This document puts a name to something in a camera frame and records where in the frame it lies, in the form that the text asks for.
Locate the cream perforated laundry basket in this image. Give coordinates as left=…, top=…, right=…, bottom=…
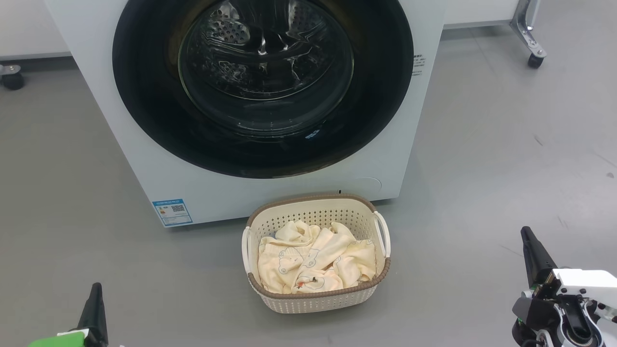
left=241, top=194, right=391, bottom=314

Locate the white front-load washing machine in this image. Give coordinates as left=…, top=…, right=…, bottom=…
left=43, top=0, right=447, bottom=228

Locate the glass washing machine door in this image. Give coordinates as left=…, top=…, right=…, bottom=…
left=112, top=0, right=414, bottom=179

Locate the black caster wheel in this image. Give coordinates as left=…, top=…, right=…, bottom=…
left=0, top=64, right=25, bottom=91

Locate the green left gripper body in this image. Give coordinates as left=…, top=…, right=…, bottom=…
left=28, top=329, right=90, bottom=347

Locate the pale yellow garment blue cuff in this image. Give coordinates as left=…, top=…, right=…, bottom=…
left=294, top=222, right=377, bottom=293

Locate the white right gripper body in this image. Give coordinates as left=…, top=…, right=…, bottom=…
left=512, top=269, right=617, bottom=338

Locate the blue energy label sticker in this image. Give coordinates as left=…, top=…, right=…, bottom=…
left=152, top=199, right=194, bottom=227

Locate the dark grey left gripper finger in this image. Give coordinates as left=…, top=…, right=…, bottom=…
left=77, top=283, right=109, bottom=347

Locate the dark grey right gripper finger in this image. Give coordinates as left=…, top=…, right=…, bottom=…
left=521, top=226, right=560, bottom=290

